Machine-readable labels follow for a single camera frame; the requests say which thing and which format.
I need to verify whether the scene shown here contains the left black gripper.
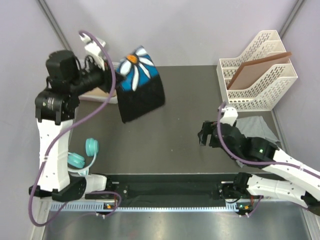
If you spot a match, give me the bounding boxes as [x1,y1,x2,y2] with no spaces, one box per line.
[69,55,126,95]

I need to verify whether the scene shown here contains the black daisy print t-shirt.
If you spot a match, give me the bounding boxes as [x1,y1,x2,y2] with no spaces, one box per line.
[116,45,166,123]

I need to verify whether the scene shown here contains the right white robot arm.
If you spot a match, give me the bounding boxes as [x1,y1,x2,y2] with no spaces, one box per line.
[197,121,320,215]

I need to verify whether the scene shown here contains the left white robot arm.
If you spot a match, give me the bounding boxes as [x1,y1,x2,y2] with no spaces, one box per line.
[28,50,114,202]

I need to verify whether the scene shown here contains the tan folded t-shirt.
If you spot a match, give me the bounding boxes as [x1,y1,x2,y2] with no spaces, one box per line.
[82,87,110,99]

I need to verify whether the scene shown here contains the white plastic laundry basket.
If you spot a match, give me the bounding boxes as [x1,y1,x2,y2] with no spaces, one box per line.
[79,62,120,104]

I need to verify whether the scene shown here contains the grey t-shirt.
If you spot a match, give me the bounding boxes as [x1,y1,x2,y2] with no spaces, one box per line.
[234,115,281,168]

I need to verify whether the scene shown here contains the brown cardboard sheet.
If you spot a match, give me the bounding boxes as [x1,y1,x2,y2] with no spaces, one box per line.
[226,51,292,90]

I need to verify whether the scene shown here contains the cream perforated file organizer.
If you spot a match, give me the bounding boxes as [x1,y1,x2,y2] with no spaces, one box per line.
[216,30,298,112]

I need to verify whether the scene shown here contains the teal cat ear headphones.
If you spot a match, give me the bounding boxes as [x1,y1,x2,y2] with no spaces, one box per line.
[67,138,99,176]

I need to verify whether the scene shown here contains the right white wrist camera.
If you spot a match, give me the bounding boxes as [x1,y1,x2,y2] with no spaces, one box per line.
[219,106,238,126]

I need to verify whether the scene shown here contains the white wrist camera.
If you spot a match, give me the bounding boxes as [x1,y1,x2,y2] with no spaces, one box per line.
[219,106,238,126]
[79,34,105,70]

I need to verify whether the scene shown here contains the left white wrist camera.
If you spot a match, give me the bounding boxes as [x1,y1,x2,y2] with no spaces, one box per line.
[79,34,105,70]

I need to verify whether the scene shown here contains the white slotted cable duct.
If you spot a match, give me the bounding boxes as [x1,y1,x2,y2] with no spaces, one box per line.
[49,201,240,213]

